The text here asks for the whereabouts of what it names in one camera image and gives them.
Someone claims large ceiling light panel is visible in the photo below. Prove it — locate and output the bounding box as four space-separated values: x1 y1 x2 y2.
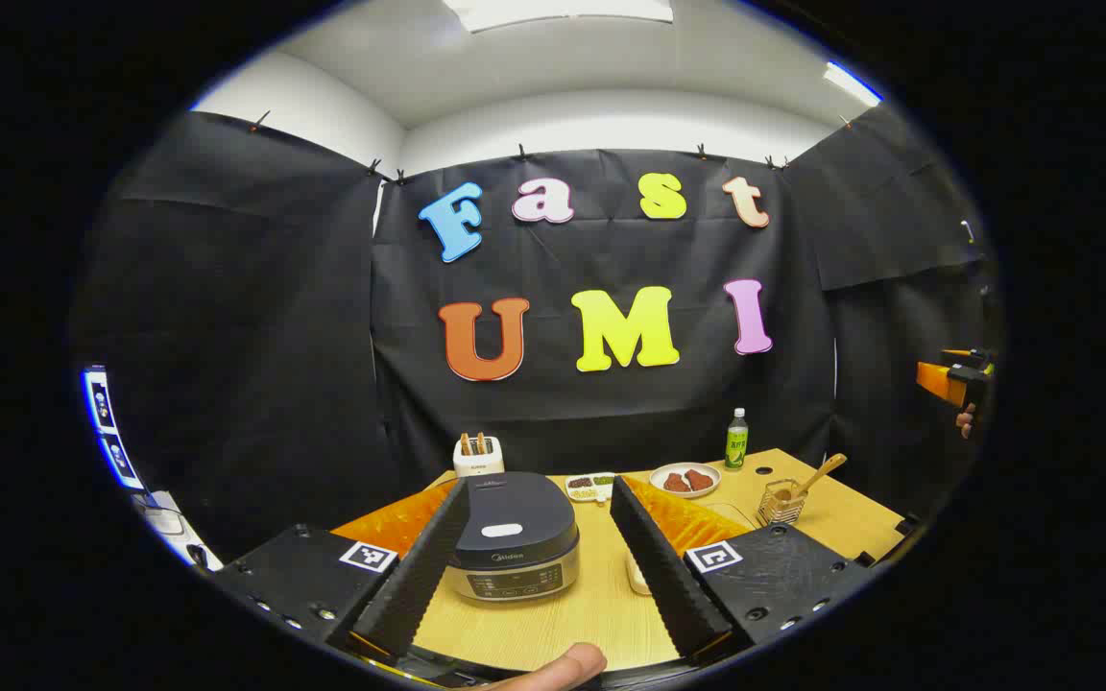
443 0 674 33

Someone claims white round plate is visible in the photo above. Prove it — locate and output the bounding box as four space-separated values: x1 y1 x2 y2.
650 463 721 498

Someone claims wooden spoon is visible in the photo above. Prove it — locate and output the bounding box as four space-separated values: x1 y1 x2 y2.
772 453 848 507

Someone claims white rice container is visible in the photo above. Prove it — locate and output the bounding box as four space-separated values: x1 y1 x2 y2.
625 499 757 596

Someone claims dark grey rice cooker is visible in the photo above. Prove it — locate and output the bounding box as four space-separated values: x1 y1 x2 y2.
445 471 581 604

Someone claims white side desk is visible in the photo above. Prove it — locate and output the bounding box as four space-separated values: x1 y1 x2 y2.
131 489 223 572

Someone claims white toaster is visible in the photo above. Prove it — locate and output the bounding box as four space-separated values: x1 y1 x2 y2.
453 432 505 478

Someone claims clear wire chopstick holder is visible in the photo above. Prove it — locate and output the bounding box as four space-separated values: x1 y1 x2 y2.
757 478 806 527

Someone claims computer monitor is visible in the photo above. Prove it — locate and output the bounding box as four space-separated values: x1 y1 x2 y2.
83 365 146 490

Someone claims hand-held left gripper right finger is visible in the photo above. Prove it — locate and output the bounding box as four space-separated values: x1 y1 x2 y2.
609 474 876 665

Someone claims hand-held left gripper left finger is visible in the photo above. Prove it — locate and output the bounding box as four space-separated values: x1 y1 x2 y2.
212 477 470 663

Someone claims white divided bean dish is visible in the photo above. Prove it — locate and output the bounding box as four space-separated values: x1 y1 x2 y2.
565 472 616 504

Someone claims small ceiling light panel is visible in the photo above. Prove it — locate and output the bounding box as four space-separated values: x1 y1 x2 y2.
824 61 882 107

